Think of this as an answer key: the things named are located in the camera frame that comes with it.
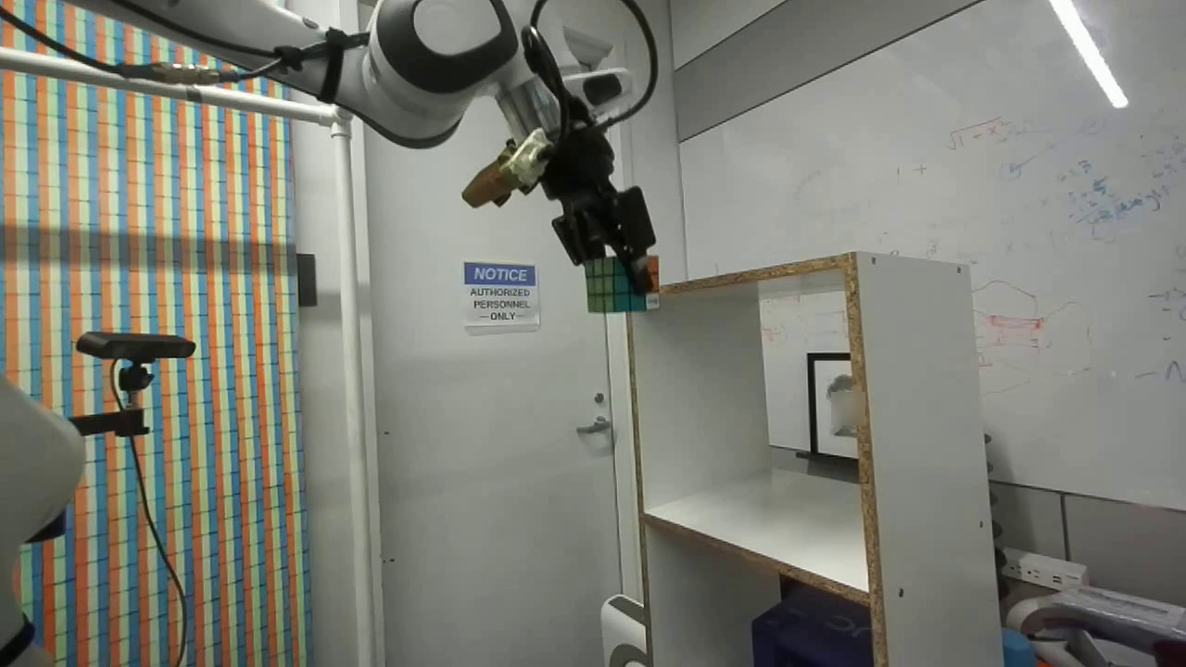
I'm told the white rounded appliance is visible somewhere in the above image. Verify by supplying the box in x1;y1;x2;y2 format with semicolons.
596;589;653;667

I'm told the white wooden shelf unit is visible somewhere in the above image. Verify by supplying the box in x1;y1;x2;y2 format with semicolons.
622;247;1008;667

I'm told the grey curved pipe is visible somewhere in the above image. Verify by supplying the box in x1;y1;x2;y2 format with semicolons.
1002;582;1186;667

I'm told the colourful striped curtain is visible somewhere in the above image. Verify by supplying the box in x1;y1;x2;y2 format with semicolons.
0;0;311;667

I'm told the black wall switch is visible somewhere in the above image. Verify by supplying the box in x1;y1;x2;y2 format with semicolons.
291;247;323;313

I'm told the blue plastic storage bin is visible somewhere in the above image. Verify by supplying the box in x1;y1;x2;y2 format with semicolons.
748;586;873;667

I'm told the black camera cable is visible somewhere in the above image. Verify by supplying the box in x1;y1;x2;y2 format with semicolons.
113;367;192;667

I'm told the white whiteboard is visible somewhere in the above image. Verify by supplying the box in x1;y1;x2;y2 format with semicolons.
673;0;1186;514

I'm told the white rounded machine housing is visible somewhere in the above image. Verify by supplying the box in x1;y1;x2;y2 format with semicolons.
0;378;90;667

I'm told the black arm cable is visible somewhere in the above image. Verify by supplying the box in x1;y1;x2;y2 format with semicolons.
0;0;375;105

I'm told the white door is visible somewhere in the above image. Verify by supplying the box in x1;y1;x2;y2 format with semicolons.
358;0;679;667

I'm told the blue notice sign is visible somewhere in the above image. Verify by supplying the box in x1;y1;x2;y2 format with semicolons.
458;261;546;335

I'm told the black camera on stand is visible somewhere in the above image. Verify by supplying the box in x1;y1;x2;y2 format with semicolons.
74;326;200;367

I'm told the grey wall panel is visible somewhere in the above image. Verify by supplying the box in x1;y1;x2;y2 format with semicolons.
672;0;985;147

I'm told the white upright pipe leg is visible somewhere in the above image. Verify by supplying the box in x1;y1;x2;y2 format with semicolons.
328;113;376;667

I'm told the white power strip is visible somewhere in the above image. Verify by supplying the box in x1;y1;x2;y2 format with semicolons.
995;545;1092;596

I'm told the black camera stand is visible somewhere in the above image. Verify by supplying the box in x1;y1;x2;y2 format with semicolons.
68;357;156;442

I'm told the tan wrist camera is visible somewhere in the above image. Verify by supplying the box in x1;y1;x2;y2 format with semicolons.
458;126;557;213

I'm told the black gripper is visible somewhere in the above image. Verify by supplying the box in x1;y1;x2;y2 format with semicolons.
538;120;664;297

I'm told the black framed portrait picture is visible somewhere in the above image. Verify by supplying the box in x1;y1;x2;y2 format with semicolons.
805;349;868;466

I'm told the metal door handle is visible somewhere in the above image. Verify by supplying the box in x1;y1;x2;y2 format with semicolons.
574;414;620;451

